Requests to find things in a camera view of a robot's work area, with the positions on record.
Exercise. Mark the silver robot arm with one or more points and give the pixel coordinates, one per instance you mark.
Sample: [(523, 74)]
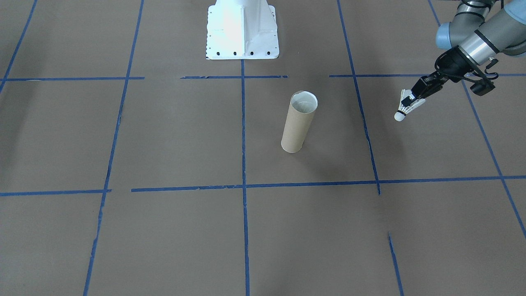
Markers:
[(505, 20)]

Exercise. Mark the white feather shuttlecock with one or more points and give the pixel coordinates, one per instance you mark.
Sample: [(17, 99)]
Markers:
[(404, 111)]

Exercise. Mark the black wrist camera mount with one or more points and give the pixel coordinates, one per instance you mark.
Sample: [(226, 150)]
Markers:
[(483, 87)]

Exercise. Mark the brown cardboard tube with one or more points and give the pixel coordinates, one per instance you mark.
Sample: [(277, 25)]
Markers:
[(298, 127)]

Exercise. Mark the white pedestal column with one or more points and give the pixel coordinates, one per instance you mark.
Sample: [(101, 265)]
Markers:
[(242, 28)]

